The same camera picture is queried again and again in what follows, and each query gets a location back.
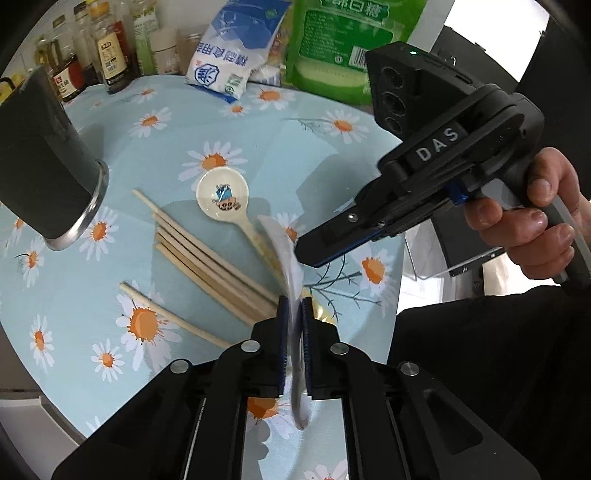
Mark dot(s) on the yellow oil bottle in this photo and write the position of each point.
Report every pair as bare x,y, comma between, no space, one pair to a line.
40,53

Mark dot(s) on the green sugar bag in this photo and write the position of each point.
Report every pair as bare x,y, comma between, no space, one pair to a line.
341,41

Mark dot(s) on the pale chopstick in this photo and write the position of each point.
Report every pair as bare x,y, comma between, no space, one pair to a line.
175,316

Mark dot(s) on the white and blue salt bag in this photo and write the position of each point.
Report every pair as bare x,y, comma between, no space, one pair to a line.
221,55

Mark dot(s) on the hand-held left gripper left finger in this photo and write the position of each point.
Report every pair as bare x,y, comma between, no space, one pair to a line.
280,350

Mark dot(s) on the clear plastic packet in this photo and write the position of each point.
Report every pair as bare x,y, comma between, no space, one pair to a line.
270,69

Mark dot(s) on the clear glass jar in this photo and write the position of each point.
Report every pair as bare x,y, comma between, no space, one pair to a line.
188,46

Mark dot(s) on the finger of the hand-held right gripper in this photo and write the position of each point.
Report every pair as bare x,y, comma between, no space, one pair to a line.
332,240

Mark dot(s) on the person's right hand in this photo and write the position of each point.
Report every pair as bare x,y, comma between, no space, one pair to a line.
521,240

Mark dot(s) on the white cartoon print spoon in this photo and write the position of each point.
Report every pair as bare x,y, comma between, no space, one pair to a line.
221,194

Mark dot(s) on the tall glass seasoning bottle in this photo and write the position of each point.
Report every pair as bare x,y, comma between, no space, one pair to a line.
82,37

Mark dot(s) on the dark base seasoning jar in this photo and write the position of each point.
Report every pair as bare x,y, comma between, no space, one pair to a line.
111,55

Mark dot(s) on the wooden chopstick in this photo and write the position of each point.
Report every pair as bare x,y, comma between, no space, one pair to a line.
203,263
207,254
194,277
198,269
194,235

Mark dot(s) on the person's dark clothing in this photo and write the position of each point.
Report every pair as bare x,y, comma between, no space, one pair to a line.
485,369

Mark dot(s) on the green package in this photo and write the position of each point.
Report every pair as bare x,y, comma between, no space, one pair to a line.
143,41

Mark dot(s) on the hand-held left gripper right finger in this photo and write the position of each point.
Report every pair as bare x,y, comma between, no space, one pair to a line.
308,350

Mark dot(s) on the white jar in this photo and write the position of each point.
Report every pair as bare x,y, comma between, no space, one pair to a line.
166,53

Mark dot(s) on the dark cylindrical utensil holder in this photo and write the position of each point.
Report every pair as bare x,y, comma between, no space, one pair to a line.
41,152

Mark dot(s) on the daisy print tablecloth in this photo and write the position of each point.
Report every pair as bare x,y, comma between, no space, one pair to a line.
138,138

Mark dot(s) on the red label soy sauce bottle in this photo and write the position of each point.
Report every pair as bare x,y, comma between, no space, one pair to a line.
62,74

